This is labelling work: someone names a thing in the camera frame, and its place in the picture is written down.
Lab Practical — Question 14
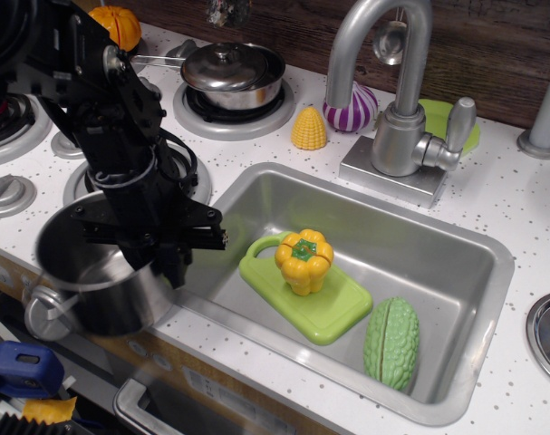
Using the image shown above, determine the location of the orange toy pumpkin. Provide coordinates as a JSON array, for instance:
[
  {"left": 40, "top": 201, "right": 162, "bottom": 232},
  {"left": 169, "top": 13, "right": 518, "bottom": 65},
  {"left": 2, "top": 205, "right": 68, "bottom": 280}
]
[{"left": 89, "top": 5, "right": 142, "bottom": 52}]

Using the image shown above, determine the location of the silver toy faucet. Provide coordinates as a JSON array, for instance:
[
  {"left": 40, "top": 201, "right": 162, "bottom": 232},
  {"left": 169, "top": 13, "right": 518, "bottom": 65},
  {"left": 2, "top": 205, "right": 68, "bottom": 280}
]
[{"left": 325, "top": 0, "right": 477, "bottom": 208}]

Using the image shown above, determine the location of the silver oven door handle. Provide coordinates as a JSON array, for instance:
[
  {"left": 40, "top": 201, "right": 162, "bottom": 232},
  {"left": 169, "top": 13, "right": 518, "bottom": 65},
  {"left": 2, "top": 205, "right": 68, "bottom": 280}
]
[{"left": 112, "top": 379, "right": 179, "bottom": 435}]

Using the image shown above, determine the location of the front left stove burner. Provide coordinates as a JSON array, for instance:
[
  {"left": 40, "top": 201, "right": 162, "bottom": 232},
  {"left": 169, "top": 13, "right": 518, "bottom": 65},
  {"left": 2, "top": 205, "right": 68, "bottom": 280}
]
[{"left": 0, "top": 94, "right": 52, "bottom": 165}]

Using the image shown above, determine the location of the silver countertop knob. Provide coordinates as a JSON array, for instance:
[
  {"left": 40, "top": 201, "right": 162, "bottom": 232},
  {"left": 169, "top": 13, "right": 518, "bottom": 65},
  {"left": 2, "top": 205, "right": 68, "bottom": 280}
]
[
  {"left": 0, "top": 175, "right": 37, "bottom": 218},
  {"left": 51, "top": 131, "right": 84, "bottom": 160}
]

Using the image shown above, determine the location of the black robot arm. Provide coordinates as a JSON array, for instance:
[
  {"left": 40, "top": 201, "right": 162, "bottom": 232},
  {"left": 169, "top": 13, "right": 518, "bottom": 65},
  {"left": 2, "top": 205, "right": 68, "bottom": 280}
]
[{"left": 0, "top": 1, "right": 227, "bottom": 287}]

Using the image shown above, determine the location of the hanging silver ladle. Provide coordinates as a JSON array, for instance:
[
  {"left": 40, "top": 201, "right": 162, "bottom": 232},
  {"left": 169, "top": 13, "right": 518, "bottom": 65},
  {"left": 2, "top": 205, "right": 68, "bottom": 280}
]
[{"left": 372, "top": 7, "right": 407, "bottom": 66}]

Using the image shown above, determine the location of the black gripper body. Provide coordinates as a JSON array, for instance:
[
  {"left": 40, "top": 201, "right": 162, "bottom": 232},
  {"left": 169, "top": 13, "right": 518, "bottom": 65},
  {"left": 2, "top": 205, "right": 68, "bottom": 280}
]
[{"left": 71, "top": 194, "right": 228, "bottom": 251}]

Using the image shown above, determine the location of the green toy bitter gourd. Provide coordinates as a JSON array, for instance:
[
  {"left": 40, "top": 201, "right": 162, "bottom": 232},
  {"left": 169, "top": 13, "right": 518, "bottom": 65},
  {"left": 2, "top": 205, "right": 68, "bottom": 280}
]
[{"left": 363, "top": 297, "right": 420, "bottom": 391}]

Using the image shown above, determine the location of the yellow toy corn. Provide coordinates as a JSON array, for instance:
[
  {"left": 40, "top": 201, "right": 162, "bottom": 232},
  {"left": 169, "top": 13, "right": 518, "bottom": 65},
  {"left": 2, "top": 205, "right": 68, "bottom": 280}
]
[{"left": 291, "top": 106, "right": 327, "bottom": 150}]

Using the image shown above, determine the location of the stove burner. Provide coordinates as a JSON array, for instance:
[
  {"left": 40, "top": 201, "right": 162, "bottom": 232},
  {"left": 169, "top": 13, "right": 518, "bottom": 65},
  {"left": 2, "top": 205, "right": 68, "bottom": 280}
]
[
  {"left": 172, "top": 81, "right": 295, "bottom": 141},
  {"left": 63, "top": 143, "right": 212, "bottom": 205},
  {"left": 0, "top": 94, "right": 52, "bottom": 165}
]

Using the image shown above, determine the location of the yellow toy bell pepper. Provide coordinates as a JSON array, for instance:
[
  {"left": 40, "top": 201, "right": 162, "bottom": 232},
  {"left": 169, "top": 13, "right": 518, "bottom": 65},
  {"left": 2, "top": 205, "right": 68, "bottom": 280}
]
[{"left": 275, "top": 228, "right": 334, "bottom": 296}]

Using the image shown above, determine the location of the silver oven front knob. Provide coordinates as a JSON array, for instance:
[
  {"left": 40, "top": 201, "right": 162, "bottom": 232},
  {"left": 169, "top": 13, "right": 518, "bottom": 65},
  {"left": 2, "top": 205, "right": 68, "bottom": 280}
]
[{"left": 24, "top": 285, "right": 77, "bottom": 342}]

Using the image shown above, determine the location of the silver round bowl rim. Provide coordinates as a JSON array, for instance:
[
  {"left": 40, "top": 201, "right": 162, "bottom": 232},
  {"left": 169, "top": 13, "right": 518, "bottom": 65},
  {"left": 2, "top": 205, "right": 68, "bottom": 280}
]
[{"left": 526, "top": 294, "right": 550, "bottom": 377}]

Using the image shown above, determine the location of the purple striped toy onion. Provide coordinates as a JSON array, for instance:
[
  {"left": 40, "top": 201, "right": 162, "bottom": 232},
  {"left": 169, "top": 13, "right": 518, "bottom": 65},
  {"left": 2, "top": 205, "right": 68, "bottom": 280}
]
[{"left": 323, "top": 82, "right": 379, "bottom": 132}]

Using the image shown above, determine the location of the blue clamp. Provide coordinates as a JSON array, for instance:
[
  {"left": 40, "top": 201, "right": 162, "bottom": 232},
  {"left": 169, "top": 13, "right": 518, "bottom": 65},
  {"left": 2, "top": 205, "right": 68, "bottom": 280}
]
[{"left": 0, "top": 341, "right": 65, "bottom": 399}]

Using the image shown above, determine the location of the silver sink basin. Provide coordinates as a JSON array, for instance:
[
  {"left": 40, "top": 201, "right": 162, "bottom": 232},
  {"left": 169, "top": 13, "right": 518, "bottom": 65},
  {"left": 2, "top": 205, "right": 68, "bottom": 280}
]
[{"left": 179, "top": 163, "right": 515, "bottom": 426}]

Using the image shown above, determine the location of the stainless steel pot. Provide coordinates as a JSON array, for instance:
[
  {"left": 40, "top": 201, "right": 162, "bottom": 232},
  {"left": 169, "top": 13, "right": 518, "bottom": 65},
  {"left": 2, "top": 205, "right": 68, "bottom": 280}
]
[{"left": 35, "top": 193, "right": 176, "bottom": 336}]

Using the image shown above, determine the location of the front right stove burner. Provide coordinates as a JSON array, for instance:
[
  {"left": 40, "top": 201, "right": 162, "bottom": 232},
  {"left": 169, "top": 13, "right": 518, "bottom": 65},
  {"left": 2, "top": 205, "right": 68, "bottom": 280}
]
[{"left": 63, "top": 143, "right": 212, "bottom": 205}]

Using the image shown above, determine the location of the back right stove burner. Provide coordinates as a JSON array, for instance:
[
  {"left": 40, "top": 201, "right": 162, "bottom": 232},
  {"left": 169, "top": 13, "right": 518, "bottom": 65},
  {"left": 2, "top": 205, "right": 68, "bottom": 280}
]
[{"left": 172, "top": 81, "right": 295, "bottom": 141}]

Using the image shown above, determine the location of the green plastic plate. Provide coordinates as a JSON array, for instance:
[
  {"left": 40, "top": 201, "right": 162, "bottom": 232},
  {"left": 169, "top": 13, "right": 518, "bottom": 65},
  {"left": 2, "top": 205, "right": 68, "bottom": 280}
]
[{"left": 419, "top": 99, "right": 480, "bottom": 156}]

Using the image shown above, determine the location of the yellow cloth piece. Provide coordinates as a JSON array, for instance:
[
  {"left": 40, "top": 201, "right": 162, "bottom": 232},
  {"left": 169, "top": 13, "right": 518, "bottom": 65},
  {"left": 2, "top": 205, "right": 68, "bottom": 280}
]
[{"left": 22, "top": 397, "right": 77, "bottom": 424}]

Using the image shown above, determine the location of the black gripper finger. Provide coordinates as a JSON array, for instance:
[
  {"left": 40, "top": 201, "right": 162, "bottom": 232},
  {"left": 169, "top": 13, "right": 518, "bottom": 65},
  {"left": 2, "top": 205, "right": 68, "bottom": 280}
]
[
  {"left": 122, "top": 246, "right": 158, "bottom": 270},
  {"left": 156, "top": 246, "right": 192, "bottom": 288}
]

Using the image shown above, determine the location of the steel pan with lid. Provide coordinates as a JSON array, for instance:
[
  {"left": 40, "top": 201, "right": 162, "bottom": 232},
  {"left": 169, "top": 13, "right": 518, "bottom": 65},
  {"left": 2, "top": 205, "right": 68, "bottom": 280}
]
[{"left": 130, "top": 39, "right": 286, "bottom": 111}]

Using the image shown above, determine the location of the green plastic cutting board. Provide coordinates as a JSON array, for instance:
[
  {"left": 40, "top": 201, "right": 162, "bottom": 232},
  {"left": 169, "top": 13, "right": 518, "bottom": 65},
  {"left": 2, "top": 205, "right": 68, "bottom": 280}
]
[{"left": 239, "top": 232, "right": 373, "bottom": 345}]

